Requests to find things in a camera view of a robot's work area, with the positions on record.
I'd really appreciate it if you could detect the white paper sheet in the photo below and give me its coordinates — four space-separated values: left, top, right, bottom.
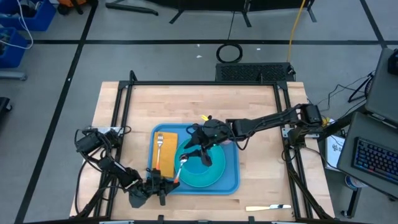
325 118 346 171

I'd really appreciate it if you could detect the yellow cable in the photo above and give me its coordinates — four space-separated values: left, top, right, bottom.
286 0 307 63

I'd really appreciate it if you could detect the knife with yellow handle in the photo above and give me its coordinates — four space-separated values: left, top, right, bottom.
245 203 292 212

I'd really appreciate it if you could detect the backlit keyboard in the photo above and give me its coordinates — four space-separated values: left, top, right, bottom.
351 136 398 185

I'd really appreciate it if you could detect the black partition panel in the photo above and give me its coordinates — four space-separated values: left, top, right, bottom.
104 0 318 28

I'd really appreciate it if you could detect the fork with orange handle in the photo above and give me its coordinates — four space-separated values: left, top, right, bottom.
155 133 165 171

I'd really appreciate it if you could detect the coiled black cable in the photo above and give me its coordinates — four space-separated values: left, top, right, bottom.
216 42 244 64

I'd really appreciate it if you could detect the white cable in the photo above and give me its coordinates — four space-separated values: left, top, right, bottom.
0 0 34 51

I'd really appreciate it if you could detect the teal plastic plate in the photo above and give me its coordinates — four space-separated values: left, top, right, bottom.
174 136 227 189

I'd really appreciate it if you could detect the tape roll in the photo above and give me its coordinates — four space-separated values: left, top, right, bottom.
344 174 364 191

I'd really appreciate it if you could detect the grey side desk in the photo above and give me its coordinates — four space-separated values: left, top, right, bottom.
364 47 398 126
336 111 398 200

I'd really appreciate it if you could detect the black aluminium table frame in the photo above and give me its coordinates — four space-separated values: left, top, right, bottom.
73 70 336 222

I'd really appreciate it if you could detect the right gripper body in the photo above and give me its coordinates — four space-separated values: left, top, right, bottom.
192 119 234 167

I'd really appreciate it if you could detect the blue plastic bowl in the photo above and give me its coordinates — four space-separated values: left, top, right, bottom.
181 145 219 177

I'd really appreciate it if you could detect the blue plastic tray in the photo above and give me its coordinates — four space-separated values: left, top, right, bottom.
146 123 241 196

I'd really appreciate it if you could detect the blue storage bin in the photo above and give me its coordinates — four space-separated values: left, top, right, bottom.
0 0 57 32
0 27 29 70

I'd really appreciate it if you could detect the orange vacuum cleaner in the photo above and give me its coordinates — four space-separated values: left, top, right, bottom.
57 0 95 16

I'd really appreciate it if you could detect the yellow-orange cloth napkin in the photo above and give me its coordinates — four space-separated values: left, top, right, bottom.
150 131 179 179

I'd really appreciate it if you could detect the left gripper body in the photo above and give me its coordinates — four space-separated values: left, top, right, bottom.
146 167 171 207

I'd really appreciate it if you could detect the spoon with orange handle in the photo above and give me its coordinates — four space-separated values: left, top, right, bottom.
173 155 189 185

